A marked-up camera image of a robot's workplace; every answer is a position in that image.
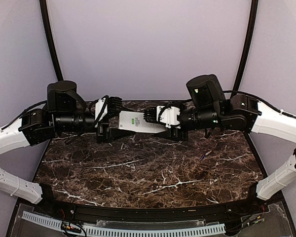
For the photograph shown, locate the white remote control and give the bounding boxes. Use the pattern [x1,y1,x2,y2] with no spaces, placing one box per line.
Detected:
[118,111,166,134]

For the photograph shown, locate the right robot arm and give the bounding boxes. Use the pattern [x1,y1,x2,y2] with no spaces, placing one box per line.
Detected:
[144,74,296,214]

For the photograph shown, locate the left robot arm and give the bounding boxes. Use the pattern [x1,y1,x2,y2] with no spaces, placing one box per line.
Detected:
[0,80,135,215]

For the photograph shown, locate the blue orange battery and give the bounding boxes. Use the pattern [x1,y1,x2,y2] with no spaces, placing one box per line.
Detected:
[200,151,212,160]

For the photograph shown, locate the black front rail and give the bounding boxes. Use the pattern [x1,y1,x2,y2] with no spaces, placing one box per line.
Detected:
[37,199,265,223]

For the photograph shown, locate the white slotted cable duct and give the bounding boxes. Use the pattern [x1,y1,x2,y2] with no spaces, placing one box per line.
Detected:
[21,211,226,237]

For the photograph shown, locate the left black frame post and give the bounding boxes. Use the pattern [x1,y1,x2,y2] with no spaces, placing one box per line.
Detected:
[39,0,64,81]

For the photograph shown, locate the black frame post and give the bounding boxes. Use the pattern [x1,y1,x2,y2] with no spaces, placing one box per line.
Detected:
[233,0,259,90]
[39,0,64,81]

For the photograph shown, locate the right black frame post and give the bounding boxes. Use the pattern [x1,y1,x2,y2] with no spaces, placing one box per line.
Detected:
[233,0,259,90]

